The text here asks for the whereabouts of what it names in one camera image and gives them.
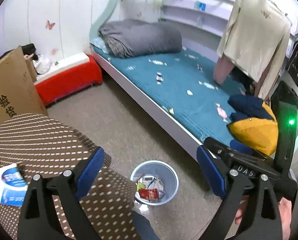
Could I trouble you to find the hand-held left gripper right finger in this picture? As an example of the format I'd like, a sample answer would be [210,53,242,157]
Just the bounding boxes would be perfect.
[196,145,283,240]

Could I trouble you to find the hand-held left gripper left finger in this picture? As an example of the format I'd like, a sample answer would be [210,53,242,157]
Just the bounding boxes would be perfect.
[17,147,105,240]

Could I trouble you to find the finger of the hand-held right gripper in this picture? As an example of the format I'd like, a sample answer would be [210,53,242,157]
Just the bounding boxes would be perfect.
[204,137,278,178]
[231,140,254,155]

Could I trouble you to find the blue trash bin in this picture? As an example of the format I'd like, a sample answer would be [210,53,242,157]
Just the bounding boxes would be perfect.
[130,160,179,207]

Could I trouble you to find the white printed wrapper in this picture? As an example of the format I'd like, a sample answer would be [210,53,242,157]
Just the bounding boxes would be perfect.
[141,176,166,197]

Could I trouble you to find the red snack packet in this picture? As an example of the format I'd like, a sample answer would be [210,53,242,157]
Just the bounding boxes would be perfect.
[138,189,160,200]

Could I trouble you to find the person's right hand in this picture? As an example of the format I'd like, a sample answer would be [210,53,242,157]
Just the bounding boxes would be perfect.
[234,197,293,240]

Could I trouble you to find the yellow and navy jacket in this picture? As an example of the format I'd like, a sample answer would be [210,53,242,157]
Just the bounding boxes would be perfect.
[228,94,279,157]

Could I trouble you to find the brown polka dot tablecloth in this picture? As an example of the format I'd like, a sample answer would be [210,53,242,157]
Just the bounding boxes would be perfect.
[0,113,137,240]

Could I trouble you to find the dark cloth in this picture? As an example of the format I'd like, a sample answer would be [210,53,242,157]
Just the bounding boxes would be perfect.
[231,65,259,95]

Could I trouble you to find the person's leg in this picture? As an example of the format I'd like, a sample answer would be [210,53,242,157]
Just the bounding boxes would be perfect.
[129,210,159,240]

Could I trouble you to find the bed with teal cover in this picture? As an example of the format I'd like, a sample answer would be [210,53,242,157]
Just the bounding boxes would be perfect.
[90,37,254,153]

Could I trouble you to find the blue white packet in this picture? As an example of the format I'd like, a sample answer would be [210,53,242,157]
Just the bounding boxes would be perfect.
[0,163,29,207]

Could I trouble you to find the red storage bench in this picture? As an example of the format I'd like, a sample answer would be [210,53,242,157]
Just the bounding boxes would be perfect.
[34,52,103,107]

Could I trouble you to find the beige hanging shirt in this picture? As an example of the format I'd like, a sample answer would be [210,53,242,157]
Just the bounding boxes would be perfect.
[216,0,292,100]

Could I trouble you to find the large cardboard box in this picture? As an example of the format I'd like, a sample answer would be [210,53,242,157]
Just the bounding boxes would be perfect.
[0,45,49,125]

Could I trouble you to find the white plastic bag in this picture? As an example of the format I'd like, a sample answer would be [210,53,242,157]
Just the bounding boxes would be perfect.
[33,54,52,75]

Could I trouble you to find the light blue checked pillow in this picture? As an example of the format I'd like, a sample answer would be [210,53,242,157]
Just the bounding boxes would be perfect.
[90,37,112,54]

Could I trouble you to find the grey folded quilt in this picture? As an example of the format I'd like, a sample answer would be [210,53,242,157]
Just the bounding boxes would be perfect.
[98,19,183,58]

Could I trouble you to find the black clothing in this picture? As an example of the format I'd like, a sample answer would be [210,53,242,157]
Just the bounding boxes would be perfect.
[21,44,39,60]

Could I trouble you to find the white wardrobe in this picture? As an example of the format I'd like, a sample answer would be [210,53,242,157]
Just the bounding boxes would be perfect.
[0,0,114,63]

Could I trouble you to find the light blue bunk bed frame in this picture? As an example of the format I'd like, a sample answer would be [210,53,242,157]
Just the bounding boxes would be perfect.
[89,0,298,163]

